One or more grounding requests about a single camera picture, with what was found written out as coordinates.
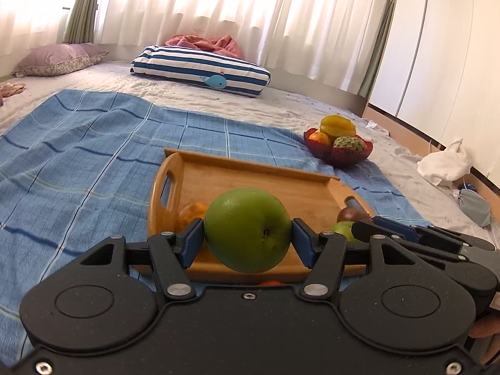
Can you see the white paper scrap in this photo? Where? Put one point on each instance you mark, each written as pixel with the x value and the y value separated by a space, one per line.
pixel 377 125

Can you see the purple floral pillow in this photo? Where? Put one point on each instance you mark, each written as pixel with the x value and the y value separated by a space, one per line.
pixel 54 56

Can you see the blue checked blanket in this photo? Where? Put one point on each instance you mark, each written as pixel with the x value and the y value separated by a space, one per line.
pixel 78 164

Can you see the pink cloth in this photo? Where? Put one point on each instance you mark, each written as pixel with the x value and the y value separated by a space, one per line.
pixel 11 89

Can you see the large green apple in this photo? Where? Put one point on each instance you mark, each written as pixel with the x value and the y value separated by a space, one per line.
pixel 242 226

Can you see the white sheer curtain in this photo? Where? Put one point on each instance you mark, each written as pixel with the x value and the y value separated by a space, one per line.
pixel 234 7

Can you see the yellow starfruit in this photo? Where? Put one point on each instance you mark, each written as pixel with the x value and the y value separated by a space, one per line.
pixel 338 125

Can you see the purple brown passion fruit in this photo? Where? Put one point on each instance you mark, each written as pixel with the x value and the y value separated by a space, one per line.
pixel 351 215

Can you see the dark orange tangerine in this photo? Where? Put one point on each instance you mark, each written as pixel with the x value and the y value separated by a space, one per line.
pixel 191 213

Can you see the red glass bowl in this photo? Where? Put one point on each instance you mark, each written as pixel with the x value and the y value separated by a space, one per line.
pixel 340 156

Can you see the green curtain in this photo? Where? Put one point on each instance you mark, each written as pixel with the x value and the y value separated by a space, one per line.
pixel 384 39
pixel 82 7

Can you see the grey blue cloth bag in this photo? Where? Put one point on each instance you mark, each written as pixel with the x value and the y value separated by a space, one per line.
pixel 474 205

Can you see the small orange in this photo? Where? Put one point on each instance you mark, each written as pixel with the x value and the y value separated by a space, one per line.
pixel 318 138

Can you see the small green apple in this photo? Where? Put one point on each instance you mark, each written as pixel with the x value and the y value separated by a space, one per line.
pixel 343 229

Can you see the white crumpled cloth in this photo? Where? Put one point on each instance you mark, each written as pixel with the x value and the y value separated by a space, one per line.
pixel 445 164

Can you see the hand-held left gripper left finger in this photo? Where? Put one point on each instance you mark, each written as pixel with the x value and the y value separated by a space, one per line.
pixel 192 242

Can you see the blue striped whale pillow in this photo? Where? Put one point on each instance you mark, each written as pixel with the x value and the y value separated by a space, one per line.
pixel 187 66

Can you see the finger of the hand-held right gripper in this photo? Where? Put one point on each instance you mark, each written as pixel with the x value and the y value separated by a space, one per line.
pixel 437 254
pixel 398 226

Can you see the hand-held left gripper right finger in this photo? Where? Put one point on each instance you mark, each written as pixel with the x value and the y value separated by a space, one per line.
pixel 304 244

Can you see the green custard apple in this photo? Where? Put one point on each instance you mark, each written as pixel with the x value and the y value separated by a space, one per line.
pixel 347 143

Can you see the grey quilted bedsheet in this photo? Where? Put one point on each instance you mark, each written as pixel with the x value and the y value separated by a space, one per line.
pixel 293 105

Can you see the white wardrobe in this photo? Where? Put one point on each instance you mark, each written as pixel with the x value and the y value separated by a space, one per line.
pixel 449 47

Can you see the pink crumpled duvet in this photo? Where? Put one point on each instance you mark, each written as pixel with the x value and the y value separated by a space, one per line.
pixel 203 43

